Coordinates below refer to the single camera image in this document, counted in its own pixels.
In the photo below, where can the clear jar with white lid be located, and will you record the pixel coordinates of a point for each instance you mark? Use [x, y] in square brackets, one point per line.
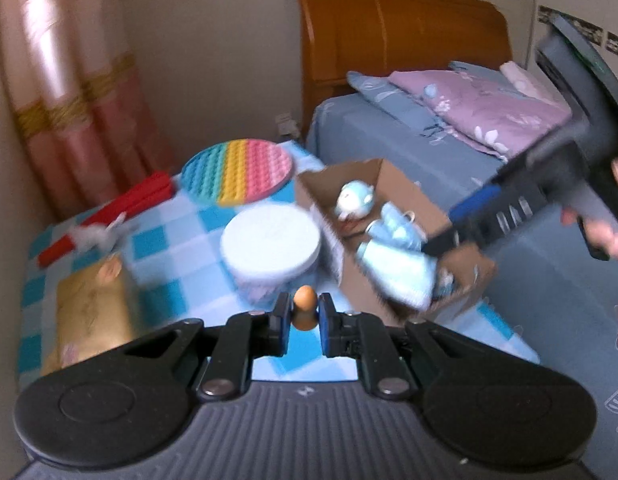
[269, 240]

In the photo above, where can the gold tissue box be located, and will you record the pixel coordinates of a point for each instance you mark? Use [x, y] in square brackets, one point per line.
[89, 310]

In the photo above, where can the blue white checkered tablecloth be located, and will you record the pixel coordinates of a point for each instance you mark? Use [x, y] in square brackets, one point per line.
[189, 260]

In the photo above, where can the cardboard box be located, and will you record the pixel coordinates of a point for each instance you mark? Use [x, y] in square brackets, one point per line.
[334, 255]

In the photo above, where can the rainbow bubble pop mat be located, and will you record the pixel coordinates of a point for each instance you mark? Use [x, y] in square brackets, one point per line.
[239, 170]

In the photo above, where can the white wall socket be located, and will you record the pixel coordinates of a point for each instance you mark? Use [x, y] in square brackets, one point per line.
[286, 122]

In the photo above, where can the pink striped curtain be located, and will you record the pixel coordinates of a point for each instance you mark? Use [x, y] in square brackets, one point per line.
[64, 85]

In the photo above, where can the small white plush toy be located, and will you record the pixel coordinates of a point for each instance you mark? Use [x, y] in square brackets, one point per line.
[94, 234]

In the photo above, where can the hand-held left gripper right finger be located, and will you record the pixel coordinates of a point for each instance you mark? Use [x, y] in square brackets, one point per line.
[328, 327]

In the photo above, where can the blue white plush toy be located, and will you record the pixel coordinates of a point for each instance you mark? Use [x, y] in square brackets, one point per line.
[354, 200]

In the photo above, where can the blue face mask pack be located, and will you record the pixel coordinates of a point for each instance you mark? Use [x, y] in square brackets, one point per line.
[399, 272]

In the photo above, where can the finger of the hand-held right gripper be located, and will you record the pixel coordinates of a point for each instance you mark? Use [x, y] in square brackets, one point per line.
[471, 206]
[454, 242]

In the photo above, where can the small brown egg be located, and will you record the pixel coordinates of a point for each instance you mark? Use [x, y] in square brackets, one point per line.
[305, 305]

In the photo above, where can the blue floral pillow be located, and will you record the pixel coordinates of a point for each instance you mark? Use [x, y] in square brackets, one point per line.
[379, 95]

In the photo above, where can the pale pink folded blanket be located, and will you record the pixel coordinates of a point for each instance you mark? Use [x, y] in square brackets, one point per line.
[521, 77]

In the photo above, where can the wooden bed headboard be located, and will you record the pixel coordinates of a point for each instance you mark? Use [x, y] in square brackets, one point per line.
[389, 20]

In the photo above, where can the black white wall sticker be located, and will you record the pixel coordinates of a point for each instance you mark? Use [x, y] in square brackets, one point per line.
[616, 42]

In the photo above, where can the person's right hand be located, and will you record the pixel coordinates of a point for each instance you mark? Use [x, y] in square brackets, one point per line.
[614, 240]

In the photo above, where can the purple floral pillow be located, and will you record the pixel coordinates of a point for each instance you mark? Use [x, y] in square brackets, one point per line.
[479, 105]

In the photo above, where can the blue white patterned pouch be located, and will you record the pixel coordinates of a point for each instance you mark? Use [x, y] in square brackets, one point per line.
[446, 284]

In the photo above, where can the long red packet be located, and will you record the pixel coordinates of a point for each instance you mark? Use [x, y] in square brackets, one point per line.
[139, 196]

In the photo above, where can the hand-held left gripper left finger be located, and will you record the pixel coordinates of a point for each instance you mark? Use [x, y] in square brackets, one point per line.
[280, 327]

